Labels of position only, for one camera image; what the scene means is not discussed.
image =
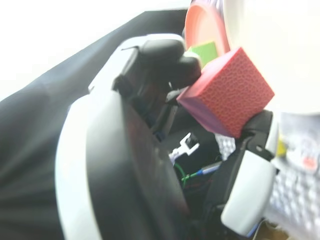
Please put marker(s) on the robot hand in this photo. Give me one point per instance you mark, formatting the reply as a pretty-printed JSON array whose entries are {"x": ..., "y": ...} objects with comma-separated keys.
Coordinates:
[{"x": 112, "y": 162}]

